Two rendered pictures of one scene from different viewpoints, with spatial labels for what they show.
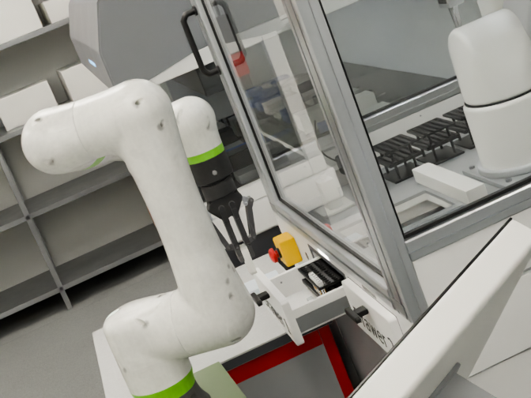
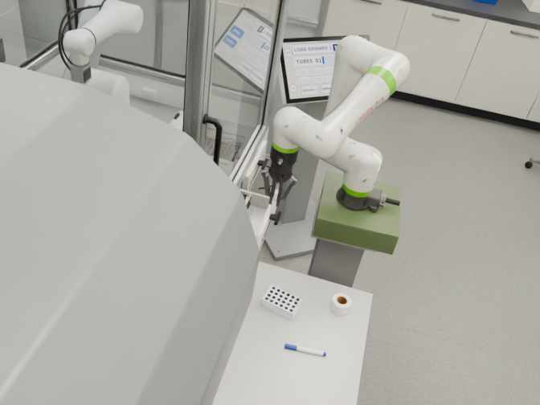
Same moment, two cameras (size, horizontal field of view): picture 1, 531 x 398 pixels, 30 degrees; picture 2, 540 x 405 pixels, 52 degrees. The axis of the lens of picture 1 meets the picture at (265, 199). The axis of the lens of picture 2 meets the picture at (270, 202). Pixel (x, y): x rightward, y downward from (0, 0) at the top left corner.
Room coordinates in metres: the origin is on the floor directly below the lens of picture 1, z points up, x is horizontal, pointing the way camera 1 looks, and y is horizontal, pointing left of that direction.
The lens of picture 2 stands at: (3.68, 0.52, 2.29)
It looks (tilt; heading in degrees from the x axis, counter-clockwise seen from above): 39 degrees down; 196
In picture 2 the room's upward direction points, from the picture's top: 10 degrees clockwise
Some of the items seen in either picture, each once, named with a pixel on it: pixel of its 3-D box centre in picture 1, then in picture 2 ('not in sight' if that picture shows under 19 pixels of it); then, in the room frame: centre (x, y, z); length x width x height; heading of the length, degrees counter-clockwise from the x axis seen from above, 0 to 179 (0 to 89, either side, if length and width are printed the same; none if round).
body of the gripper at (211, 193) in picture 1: (222, 197); (280, 169); (2.17, 0.09, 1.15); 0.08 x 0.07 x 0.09; 99
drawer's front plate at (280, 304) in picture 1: (276, 304); (267, 222); (2.14, 0.07, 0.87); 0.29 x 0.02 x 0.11; 9
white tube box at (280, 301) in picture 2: not in sight; (281, 301); (2.40, 0.25, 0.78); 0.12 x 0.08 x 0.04; 87
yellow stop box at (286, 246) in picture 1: (286, 249); not in sight; (2.49, 0.00, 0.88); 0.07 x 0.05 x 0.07; 9
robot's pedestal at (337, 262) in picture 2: not in sight; (329, 276); (1.80, 0.32, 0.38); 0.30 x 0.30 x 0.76; 12
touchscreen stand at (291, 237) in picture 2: not in sight; (306, 158); (1.14, -0.07, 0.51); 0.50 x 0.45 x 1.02; 47
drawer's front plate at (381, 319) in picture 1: (375, 321); (255, 167); (1.85, -0.12, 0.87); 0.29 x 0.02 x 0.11; 9
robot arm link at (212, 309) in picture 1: (172, 219); (343, 104); (1.77, 0.17, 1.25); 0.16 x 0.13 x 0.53; 76
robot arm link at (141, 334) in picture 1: (153, 347); (359, 168); (1.80, 0.31, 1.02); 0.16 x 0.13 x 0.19; 76
